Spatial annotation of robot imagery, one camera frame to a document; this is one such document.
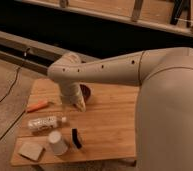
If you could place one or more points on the dark red bowl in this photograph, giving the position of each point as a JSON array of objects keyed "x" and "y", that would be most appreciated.
[{"x": 86, "y": 92}]

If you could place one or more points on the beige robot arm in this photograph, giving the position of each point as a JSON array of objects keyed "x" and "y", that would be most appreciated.
[{"x": 164, "y": 107}]

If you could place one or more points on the tan sponge block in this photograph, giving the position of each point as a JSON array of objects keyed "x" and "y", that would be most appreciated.
[{"x": 31, "y": 150}]

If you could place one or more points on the clear plastic bottle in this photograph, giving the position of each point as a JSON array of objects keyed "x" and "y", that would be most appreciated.
[{"x": 45, "y": 123}]

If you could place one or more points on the wooden cutting board table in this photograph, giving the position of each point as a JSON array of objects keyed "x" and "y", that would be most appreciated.
[{"x": 106, "y": 129}]

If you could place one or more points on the grey metal rail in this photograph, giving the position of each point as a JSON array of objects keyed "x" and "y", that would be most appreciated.
[{"x": 38, "y": 56}]

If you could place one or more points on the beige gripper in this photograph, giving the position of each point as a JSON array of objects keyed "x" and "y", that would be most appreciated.
[{"x": 71, "y": 94}]

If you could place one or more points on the white ceramic cup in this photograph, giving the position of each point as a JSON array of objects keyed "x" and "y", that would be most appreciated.
[{"x": 57, "y": 143}]

